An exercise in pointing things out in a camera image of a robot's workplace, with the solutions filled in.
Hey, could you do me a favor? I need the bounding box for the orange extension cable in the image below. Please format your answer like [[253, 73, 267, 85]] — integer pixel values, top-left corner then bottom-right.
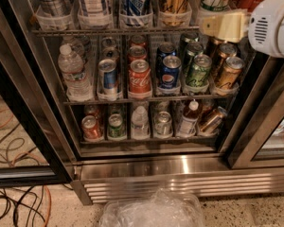
[[0, 107, 52, 227]]

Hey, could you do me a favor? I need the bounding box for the right glass fridge door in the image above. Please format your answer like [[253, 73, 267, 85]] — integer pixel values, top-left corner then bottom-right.
[[228, 61, 284, 169]]

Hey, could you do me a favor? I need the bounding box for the stainless steel display fridge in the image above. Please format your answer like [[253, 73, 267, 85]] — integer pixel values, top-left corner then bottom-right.
[[0, 0, 284, 206]]

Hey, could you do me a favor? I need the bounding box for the clear water bottle middle shelf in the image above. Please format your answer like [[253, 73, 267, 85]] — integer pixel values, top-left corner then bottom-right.
[[58, 44, 92, 102]]

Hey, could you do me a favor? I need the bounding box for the green can rear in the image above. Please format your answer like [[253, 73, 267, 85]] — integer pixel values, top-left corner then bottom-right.
[[179, 31, 199, 57]]

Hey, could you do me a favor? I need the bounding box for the silver can rear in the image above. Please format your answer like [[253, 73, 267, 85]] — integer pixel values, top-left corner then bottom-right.
[[101, 37, 117, 49]]

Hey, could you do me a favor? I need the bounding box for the clear water bottle bottom shelf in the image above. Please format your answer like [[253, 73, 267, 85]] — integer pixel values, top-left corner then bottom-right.
[[131, 106, 150, 140]]

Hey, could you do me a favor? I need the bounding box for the red coca-cola can front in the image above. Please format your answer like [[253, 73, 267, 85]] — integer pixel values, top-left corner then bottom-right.
[[129, 60, 151, 94]]

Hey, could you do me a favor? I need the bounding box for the brown tea bottle white cap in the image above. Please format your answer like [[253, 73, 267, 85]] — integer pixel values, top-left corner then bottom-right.
[[176, 100, 202, 137]]

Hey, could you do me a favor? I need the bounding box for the green can front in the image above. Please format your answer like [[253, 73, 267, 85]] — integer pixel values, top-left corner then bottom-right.
[[186, 54, 212, 87]]

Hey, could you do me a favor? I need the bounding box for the blue pepsi can rear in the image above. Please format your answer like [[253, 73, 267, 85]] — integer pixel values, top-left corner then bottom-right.
[[155, 42, 177, 76]]

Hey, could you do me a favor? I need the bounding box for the blue pepsi can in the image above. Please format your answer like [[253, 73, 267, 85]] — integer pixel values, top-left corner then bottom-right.
[[155, 42, 177, 76], [159, 55, 181, 89]]

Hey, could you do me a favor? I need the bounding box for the silver can top shelf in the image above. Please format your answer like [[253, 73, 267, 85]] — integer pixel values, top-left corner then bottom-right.
[[39, 0, 69, 17]]

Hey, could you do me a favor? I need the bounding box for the gold can top shelf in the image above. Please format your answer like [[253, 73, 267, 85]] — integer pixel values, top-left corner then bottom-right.
[[159, 0, 188, 26]]

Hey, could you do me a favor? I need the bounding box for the orange can bottom shelf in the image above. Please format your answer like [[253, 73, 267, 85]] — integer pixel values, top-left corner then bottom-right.
[[81, 115, 102, 140]]

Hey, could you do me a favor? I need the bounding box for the water bottle rear middle shelf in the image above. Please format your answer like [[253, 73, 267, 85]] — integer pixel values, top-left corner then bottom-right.
[[62, 36, 88, 62]]

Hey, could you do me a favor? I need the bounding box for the open glass fridge door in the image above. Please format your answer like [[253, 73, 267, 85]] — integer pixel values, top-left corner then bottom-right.
[[0, 0, 73, 187]]

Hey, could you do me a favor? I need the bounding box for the silver can bottom shelf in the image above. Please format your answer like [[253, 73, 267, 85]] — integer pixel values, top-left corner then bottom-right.
[[154, 111, 171, 136]]

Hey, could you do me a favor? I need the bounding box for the tipped gold can bottom shelf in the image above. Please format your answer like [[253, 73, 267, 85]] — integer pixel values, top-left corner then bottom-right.
[[199, 106, 227, 133]]

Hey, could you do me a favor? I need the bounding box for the blue pepsi can front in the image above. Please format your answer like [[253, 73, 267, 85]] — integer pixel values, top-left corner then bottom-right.
[[159, 55, 181, 89]]

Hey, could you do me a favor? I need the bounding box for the gold can rear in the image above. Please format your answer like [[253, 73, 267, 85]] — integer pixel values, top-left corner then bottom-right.
[[205, 37, 224, 58]]

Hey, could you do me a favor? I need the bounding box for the clear plastic bag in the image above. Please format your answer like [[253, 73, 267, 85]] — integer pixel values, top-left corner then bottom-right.
[[98, 189, 205, 227]]

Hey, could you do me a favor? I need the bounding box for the clear water bottle shelf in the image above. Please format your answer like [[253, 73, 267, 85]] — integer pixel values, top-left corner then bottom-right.
[[131, 106, 150, 140], [58, 44, 92, 102]]

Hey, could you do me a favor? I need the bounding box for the silver can shelf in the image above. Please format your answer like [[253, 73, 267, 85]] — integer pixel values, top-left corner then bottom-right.
[[39, 0, 69, 17], [154, 111, 171, 136]]

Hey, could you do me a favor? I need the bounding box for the blue silver can front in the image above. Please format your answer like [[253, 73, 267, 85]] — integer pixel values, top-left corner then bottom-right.
[[98, 59, 117, 95]]

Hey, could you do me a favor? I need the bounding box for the gold can front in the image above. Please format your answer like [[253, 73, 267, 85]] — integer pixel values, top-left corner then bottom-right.
[[214, 57, 244, 90]]

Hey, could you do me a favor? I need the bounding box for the green can bottom shelf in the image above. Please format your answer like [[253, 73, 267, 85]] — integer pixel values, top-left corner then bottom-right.
[[108, 113, 125, 138]]

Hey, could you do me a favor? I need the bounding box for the red coca-cola can rear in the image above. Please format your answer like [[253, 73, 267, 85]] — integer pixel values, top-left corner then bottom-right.
[[130, 35, 147, 48]]

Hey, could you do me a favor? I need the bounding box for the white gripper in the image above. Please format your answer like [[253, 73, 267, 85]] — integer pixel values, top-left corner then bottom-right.
[[199, 0, 284, 58]]

